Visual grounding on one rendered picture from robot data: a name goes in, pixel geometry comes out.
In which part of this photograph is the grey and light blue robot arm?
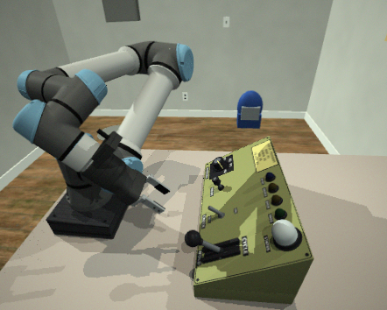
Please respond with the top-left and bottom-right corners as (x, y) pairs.
(13, 41), (194, 212)

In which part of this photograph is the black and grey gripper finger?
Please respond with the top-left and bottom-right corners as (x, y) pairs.
(145, 174), (171, 194)
(131, 194), (165, 214)

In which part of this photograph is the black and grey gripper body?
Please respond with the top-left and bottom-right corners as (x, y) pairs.
(62, 129), (147, 206)

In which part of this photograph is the olive green control console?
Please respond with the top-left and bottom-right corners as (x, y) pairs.
(185, 136), (314, 304)

